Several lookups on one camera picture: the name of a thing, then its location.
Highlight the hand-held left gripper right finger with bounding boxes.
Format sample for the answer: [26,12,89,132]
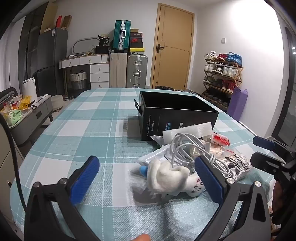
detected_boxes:
[194,155,271,241]

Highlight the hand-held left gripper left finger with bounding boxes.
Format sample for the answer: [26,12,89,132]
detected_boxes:
[24,156,100,241]

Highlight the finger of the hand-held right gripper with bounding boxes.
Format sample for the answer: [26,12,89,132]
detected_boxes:
[253,136,292,154]
[250,152,287,177]

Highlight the striped black white sock package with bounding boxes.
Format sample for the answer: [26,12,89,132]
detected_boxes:
[220,152,252,181]

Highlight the bagged beige rope coil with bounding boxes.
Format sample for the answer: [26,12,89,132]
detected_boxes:
[209,133,232,158]

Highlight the white cable bundle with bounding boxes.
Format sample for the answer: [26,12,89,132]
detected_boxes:
[170,133,232,180]

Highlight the white plush toy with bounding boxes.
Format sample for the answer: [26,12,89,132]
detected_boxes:
[139,159,206,197]

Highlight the white foam sheet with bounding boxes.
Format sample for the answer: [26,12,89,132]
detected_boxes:
[162,122,213,144]

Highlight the white foil medicine packet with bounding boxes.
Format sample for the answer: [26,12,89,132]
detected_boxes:
[137,145,176,167]

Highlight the black cardboard box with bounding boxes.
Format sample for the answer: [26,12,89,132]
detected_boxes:
[134,91,219,141]

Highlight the purple bag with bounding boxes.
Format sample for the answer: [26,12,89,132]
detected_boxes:
[227,87,248,122]

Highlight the teal white checked tablecloth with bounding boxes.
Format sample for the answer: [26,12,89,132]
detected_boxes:
[10,88,278,241]

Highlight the dark glass door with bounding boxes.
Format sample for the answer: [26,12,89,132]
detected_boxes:
[272,27,296,149]

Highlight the clear bubble wrap sheet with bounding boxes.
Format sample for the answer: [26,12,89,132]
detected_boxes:
[128,178,169,205]

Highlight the clear printed plastic bag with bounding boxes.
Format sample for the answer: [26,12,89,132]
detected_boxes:
[150,135,166,147]

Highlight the wooden shoe rack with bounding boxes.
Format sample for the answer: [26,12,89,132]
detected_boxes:
[202,52,244,111]

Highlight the grey side cabinet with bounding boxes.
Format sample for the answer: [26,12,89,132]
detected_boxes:
[7,94,53,146]

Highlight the beige cabinet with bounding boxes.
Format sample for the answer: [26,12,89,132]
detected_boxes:
[0,125,25,220]

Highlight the round beige stool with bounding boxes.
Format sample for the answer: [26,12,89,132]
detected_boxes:
[51,95,64,112]

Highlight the rows of shoes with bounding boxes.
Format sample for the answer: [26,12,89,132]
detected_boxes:
[203,52,238,107]

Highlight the loose pairs of shoes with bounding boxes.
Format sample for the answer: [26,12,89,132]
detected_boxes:
[176,89,202,95]

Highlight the woven laundry basket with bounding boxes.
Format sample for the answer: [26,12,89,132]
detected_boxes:
[70,72,87,91]

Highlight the white desk with drawers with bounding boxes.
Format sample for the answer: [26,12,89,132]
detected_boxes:
[59,54,110,90]

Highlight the beige suitcase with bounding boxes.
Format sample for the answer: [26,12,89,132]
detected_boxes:
[109,52,128,88]

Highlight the silver suitcase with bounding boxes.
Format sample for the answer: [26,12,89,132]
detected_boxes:
[126,54,148,89]

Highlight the tan wooden door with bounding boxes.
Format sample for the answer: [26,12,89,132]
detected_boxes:
[150,2,195,90]

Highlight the grey refrigerator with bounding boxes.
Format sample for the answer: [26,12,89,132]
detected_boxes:
[37,29,68,96]

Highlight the white oval mirror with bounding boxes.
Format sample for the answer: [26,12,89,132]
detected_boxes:
[73,37,99,55]

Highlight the black cat-ear bag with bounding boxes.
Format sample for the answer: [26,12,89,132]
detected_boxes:
[98,35,110,47]

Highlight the teal suitcase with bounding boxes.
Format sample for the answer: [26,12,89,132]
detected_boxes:
[113,20,131,52]

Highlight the flat brown cardboard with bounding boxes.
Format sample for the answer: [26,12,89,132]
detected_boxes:
[40,2,58,35]

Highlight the black cable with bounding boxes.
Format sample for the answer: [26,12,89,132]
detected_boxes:
[0,113,28,209]

